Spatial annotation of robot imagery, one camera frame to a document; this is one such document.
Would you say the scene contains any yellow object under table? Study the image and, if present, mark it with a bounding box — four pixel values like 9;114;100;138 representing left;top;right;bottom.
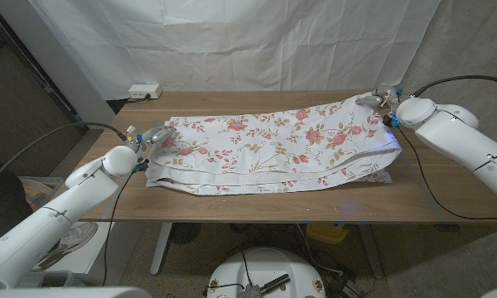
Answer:
305;223;350;244

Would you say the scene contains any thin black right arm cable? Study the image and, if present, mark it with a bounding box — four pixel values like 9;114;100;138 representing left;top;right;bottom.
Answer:
396;126;497;223

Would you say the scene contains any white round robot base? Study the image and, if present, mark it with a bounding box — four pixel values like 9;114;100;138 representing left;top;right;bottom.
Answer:
206;247;326;298

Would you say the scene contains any dark wooden door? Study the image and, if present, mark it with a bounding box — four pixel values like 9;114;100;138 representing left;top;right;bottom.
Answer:
0;7;88;177

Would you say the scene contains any white backdrop sheet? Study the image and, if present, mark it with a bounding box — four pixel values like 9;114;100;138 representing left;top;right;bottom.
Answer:
27;0;442;102

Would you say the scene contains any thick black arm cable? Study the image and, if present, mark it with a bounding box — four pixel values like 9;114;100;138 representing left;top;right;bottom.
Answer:
412;74;497;97
0;121;129;190

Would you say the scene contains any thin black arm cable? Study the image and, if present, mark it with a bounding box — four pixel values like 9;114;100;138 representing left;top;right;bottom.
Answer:
396;126;497;223
102;163;147;287

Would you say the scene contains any white table leg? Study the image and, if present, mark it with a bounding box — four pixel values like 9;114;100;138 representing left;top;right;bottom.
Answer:
149;222;173;276

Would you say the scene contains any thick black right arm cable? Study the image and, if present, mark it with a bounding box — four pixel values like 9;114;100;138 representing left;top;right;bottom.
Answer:
412;74;497;97

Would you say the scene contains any black tool on base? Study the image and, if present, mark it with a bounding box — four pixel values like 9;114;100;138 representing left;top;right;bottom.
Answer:
260;273;292;296

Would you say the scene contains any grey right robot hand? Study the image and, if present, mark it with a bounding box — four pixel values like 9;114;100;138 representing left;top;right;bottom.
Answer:
355;84;405;111

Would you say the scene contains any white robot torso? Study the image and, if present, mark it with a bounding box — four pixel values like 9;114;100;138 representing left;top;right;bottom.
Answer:
0;286;152;298

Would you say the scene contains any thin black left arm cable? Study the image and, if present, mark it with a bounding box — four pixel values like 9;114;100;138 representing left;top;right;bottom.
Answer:
102;163;147;287

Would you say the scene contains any black round floor object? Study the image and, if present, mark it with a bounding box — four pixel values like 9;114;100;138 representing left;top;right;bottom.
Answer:
168;222;202;245

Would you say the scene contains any white floral cloth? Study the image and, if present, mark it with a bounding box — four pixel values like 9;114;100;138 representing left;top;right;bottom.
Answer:
144;91;403;196

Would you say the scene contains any grey metal connector block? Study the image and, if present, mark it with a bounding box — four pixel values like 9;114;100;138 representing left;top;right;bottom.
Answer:
239;284;266;298

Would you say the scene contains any white grey sneaker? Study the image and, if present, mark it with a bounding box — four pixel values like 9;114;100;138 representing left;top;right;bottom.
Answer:
31;221;99;272

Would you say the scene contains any person in dark trousers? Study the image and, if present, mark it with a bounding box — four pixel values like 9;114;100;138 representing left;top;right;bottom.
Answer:
0;159;30;243

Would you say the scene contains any black power adapter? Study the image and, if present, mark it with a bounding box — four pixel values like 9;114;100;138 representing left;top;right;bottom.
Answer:
329;275;362;298

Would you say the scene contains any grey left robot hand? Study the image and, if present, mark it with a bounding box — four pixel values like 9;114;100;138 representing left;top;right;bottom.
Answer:
126;125;177;156

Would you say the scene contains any grey table leg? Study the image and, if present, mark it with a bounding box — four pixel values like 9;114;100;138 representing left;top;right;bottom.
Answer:
358;223;385;279

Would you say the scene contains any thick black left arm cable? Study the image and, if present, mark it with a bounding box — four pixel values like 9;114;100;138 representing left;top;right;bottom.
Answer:
0;121;129;190

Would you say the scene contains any white power strip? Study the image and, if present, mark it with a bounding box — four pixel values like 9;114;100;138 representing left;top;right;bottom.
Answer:
128;84;163;100

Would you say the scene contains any clear plastic storage box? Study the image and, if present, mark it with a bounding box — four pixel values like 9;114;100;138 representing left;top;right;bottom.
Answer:
18;176;65;208

